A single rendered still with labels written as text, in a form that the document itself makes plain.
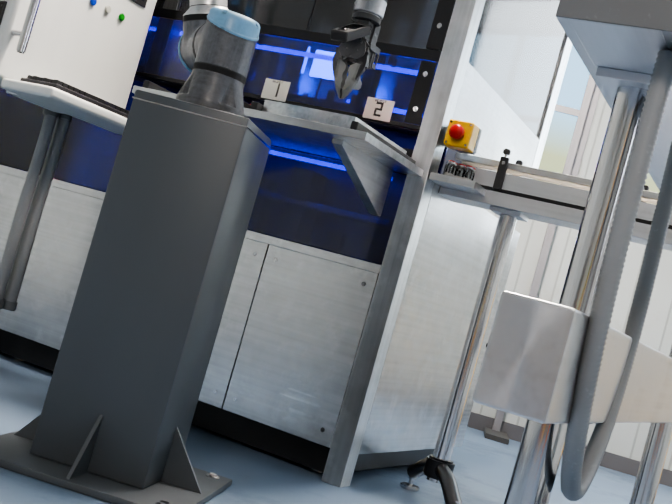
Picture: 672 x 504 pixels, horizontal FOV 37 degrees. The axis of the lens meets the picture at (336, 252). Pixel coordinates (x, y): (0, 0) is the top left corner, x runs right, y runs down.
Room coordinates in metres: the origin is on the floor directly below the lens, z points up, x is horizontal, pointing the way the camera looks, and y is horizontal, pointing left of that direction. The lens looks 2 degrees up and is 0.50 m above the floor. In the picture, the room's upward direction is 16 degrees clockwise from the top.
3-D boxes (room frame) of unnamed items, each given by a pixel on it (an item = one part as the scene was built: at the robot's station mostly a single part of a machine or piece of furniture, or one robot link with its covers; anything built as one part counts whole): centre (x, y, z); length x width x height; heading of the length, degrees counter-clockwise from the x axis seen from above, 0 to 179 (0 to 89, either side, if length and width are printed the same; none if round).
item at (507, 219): (2.77, -0.43, 0.46); 0.09 x 0.09 x 0.77; 64
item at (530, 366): (1.74, -0.56, 0.49); 1.60 x 0.08 x 0.12; 154
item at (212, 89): (2.16, 0.35, 0.84); 0.15 x 0.15 x 0.10
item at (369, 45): (2.44, 0.08, 1.10); 0.09 x 0.08 x 0.12; 154
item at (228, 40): (2.17, 0.35, 0.96); 0.13 x 0.12 x 0.14; 25
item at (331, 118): (2.61, 0.08, 0.90); 0.34 x 0.26 x 0.04; 153
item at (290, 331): (3.60, 0.53, 0.44); 2.06 x 1.00 x 0.88; 64
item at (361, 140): (2.72, 0.22, 0.87); 0.70 x 0.48 x 0.02; 64
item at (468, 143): (2.71, -0.24, 0.99); 0.08 x 0.07 x 0.07; 154
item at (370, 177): (2.60, 0.00, 0.79); 0.34 x 0.03 x 0.13; 154
